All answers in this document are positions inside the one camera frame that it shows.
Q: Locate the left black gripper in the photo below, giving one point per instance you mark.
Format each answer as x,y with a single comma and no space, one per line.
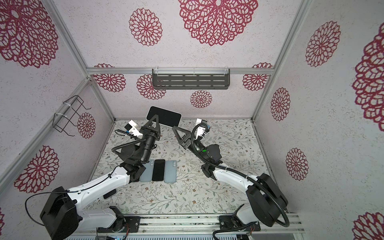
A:
154,132

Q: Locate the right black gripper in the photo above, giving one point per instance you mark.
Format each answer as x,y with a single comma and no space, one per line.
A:
187,143

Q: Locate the light blue phone case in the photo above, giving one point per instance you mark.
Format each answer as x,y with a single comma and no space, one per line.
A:
170,174

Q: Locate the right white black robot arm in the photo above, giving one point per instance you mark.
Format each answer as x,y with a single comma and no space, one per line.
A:
266,202

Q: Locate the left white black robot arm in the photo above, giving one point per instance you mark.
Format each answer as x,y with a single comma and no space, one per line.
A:
64,212

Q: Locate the black phone near left base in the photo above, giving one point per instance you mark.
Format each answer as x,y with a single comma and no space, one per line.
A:
109,194

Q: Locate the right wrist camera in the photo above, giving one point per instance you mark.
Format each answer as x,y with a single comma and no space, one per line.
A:
201,131

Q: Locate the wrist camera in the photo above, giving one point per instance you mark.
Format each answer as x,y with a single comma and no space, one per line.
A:
133,129
201,131

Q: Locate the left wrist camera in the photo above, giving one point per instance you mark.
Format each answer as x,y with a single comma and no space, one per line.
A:
133,129

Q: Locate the dark grey wall shelf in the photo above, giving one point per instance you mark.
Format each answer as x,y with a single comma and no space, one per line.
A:
191,80

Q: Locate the black wire wall rack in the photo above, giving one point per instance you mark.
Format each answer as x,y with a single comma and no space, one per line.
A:
71,109

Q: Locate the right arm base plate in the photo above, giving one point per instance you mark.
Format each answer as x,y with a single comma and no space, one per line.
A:
231,223

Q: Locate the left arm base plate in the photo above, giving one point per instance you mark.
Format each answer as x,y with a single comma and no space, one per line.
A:
129,224

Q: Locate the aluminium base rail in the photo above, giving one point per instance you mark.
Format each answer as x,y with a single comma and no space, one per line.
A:
195,224

